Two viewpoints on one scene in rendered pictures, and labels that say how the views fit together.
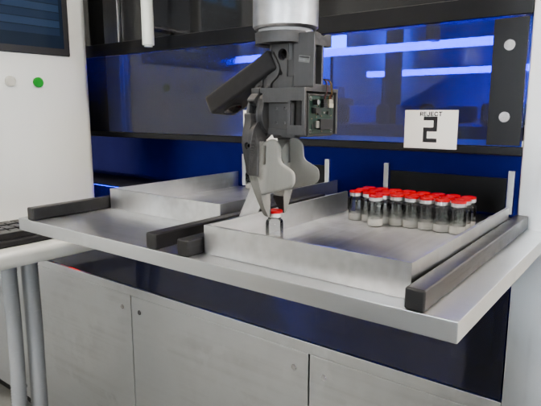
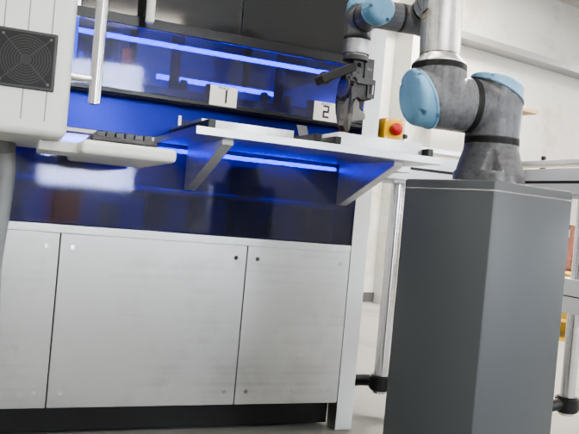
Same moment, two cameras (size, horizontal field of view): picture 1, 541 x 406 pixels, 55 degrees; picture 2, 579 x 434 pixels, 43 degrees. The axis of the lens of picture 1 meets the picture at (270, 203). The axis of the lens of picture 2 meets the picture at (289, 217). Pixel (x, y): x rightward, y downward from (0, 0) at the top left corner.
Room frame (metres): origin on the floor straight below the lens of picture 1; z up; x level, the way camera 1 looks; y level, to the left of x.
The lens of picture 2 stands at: (-0.26, 1.79, 0.69)
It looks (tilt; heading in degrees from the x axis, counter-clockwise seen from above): 0 degrees down; 300
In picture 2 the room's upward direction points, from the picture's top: 5 degrees clockwise
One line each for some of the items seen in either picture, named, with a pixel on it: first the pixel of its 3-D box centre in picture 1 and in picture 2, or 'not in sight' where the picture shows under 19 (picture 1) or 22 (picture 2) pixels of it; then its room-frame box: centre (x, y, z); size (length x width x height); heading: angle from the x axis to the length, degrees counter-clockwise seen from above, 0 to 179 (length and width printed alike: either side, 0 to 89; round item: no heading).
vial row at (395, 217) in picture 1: (403, 210); not in sight; (0.75, -0.19, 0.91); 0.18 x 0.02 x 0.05; 52
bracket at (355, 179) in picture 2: not in sight; (367, 184); (0.65, -0.21, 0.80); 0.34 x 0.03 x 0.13; 143
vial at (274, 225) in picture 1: (274, 229); not in sight; (0.64, -0.01, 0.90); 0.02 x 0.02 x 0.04
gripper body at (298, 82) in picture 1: (290, 87); (356, 78); (0.62, -0.02, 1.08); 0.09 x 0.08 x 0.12; 53
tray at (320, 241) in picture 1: (368, 229); (352, 147); (0.67, -0.13, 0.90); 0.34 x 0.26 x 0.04; 142
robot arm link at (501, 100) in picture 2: not in sight; (492, 107); (0.17, 0.23, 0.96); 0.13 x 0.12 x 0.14; 47
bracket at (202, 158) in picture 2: not in sight; (207, 167); (0.95, 0.19, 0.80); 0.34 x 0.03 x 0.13; 143
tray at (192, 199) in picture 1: (230, 193); (228, 135); (0.96, 0.07, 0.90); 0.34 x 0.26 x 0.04; 143
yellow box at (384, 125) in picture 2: not in sight; (389, 130); (0.70, -0.47, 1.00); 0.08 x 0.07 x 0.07; 143
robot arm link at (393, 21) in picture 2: not in sight; (379, 14); (0.54, 0.04, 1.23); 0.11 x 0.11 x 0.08; 47
